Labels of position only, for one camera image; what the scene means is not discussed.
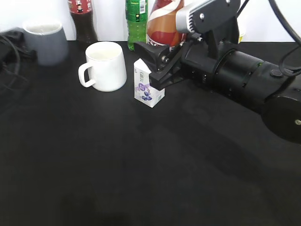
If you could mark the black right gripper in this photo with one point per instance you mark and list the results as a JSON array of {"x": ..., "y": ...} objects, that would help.
[{"x": 198, "y": 56}]

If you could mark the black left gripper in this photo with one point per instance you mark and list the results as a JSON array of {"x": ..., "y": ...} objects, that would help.
[{"x": 13, "y": 49}]

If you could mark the brown coffee drink bottle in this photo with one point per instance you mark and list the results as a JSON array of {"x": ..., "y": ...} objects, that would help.
[{"x": 161, "y": 25}]

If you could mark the grey ceramic mug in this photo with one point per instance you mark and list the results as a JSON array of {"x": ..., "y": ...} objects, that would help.
[{"x": 47, "y": 38}]

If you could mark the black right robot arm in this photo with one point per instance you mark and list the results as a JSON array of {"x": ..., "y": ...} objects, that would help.
[{"x": 249, "y": 81}]

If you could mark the white ceramic mug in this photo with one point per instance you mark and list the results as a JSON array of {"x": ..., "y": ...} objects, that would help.
[{"x": 105, "y": 69}]

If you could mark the green sprite bottle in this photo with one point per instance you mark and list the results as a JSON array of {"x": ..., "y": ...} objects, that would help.
[{"x": 137, "y": 17}]

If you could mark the white purple milk carton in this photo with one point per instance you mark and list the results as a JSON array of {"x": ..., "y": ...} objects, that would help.
[{"x": 143, "y": 91}]

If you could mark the dark cola bottle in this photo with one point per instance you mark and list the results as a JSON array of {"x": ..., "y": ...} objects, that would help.
[{"x": 82, "y": 14}]

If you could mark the yellow paper cup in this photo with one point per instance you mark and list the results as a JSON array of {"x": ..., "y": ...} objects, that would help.
[{"x": 242, "y": 32}]

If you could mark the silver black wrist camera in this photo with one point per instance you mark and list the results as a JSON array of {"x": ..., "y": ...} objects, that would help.
[{"x": 204, "y": 16}]

